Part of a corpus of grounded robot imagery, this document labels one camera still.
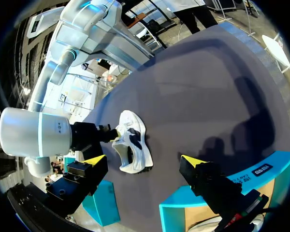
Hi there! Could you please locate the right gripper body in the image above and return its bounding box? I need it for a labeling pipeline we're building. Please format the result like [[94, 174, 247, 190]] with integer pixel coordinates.
[[69, 121, 118, 162]]

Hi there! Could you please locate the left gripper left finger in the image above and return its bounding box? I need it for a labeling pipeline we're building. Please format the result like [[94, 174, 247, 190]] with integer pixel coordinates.
[[45, 154, 109, 215]]

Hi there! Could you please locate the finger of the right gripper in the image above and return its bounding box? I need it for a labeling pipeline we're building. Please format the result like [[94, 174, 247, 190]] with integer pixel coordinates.
[[110, 129, 125, 144]]

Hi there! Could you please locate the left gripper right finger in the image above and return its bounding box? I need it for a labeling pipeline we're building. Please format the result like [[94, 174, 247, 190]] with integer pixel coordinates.
[[179, 154, 244, 218]]

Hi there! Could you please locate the white shoe with dark marks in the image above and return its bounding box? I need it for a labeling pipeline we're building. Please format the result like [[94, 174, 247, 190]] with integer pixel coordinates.
[[111, 110, 153, 174]]

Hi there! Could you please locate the teal box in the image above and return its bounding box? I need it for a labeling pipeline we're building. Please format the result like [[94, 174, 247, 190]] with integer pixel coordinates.
[[82, 179, 121, 227], [159, 150, 290, 232]]

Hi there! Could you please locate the person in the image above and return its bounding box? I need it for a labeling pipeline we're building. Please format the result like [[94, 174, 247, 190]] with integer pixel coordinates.
[[168, 0, 219, 35]]

